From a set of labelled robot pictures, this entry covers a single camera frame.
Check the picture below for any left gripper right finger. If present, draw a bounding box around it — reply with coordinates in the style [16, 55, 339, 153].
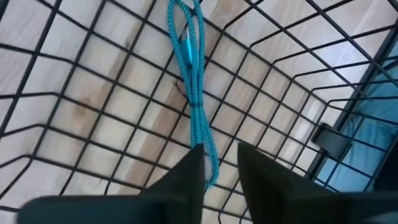
[237, 142, 398, 224]

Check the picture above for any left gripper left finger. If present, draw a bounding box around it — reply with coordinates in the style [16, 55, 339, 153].
[16, 142, 206, 224]

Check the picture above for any teal braided cable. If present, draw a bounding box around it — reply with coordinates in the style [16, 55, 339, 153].
[167, 0, 220, 191]

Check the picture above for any black wire basket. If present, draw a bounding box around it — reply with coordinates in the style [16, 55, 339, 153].
[0, 0, 398, 224]

